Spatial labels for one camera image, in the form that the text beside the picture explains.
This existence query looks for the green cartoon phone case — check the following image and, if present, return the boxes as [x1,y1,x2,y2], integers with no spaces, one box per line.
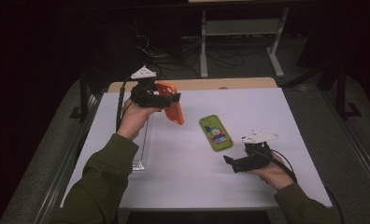
[199,114,234,152]

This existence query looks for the orange phone case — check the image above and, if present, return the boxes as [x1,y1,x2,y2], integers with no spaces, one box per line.
[154,81,185,126]

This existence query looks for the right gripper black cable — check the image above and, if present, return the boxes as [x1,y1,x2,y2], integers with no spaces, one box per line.
[270,148,346,224]

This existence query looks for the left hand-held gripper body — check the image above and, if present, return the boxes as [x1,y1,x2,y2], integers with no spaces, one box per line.
[130,64,168,109]

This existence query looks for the person's right hand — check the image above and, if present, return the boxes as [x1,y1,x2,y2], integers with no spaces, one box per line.
[256,153,296,191]

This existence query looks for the black stand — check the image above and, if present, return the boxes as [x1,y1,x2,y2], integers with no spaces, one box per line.
[69,71,97,122]
[335,62,363,120]

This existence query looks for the tangle of floor cables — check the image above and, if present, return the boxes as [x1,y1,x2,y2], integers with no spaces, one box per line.
[135,34,268,78]

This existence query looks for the white board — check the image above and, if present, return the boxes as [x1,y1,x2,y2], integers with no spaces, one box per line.
[61,87,333,209]

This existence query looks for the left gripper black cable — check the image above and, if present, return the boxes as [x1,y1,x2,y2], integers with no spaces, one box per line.
[115,74,135,132]

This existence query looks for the wooden table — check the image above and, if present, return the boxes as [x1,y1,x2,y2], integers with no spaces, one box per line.
[107,77,278,93]

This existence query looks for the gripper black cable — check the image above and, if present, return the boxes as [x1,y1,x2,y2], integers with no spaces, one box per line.
[270,148,346,224]
[115,74,135,132]

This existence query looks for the white metal stand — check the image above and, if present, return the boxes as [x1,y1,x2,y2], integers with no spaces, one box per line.
[200,7,290,78]

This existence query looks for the metal rail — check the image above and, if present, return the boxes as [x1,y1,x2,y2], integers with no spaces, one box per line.
[322,90,370,194]
[33,92,103,224]

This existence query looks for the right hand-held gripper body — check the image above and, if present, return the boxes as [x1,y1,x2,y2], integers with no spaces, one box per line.
[233,130,280,174]

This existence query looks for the person's left hand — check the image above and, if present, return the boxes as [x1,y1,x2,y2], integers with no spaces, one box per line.
[117,98,163,141]

